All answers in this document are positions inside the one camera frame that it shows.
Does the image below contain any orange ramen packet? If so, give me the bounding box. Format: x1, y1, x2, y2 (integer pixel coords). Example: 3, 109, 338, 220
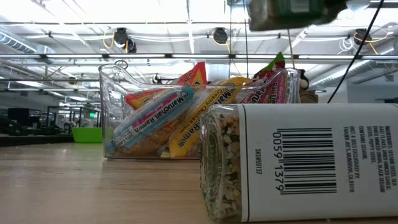
118, 61, 208, 157

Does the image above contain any blue ramen packet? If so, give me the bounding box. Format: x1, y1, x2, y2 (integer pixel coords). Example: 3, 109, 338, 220
104, 85, 197, 156

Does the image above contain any green red snack packet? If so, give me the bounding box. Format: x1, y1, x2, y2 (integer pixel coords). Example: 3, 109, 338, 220
257, 51, 289, 105

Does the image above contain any clear three-compartment plastic bin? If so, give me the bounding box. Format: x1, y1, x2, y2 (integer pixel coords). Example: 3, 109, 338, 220
98, 63, 301, 161

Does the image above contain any green plastic bowl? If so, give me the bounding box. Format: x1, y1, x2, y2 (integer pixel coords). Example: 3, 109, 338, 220
71, 126, 104, 144

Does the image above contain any white-label spice jar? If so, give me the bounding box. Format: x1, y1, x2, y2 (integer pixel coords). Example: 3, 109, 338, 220
198, 102, 398, 223

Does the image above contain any person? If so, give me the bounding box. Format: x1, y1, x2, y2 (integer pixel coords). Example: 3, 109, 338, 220
297, 68, 320, 105

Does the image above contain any yellow hanging cable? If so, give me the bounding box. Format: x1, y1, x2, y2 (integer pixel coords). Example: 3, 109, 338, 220
287, 29, 297, 60

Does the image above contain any black hanging cable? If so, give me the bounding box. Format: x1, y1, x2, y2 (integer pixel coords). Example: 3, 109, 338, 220
326, 0, 386, 104

